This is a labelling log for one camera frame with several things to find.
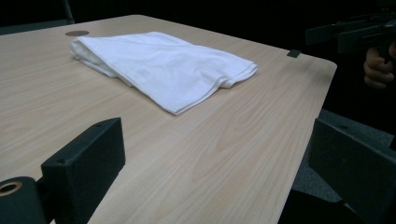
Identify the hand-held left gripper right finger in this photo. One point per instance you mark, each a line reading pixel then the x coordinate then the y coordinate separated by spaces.
pixel 358 168

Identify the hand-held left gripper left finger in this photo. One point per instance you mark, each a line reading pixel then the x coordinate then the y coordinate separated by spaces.
pixel 84 168

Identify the white towel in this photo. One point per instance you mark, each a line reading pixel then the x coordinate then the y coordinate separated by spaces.
pixel 162 68

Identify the dark tape piece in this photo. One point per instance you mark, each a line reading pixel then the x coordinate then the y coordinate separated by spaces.
pixel 294 53

